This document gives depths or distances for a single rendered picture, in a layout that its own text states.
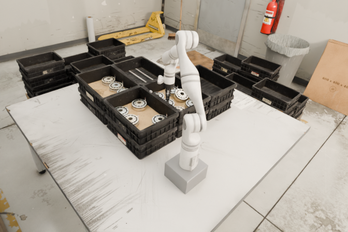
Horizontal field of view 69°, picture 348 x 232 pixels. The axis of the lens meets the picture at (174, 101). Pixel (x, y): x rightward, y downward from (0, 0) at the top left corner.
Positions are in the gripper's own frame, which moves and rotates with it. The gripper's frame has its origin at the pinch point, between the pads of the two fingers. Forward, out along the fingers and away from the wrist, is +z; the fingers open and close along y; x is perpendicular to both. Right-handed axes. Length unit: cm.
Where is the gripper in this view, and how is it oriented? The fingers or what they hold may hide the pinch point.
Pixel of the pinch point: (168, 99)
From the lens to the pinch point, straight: 174.7
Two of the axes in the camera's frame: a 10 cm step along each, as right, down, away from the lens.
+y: 0.5, -5.5, 8.3
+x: -10.0, -0.8, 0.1
